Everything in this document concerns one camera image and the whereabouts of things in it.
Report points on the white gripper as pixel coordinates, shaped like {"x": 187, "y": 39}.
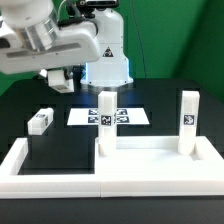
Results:
{"x": 75, "y": 44}

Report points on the white desk top tray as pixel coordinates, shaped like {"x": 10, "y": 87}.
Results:
{"x": 136, "y": 155}

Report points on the tag marker plate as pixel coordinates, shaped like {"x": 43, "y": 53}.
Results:
{"x": 125, "y": 116}

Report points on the white U-shaped fence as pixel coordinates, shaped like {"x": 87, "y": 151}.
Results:
{"x": 201, "y": 181}

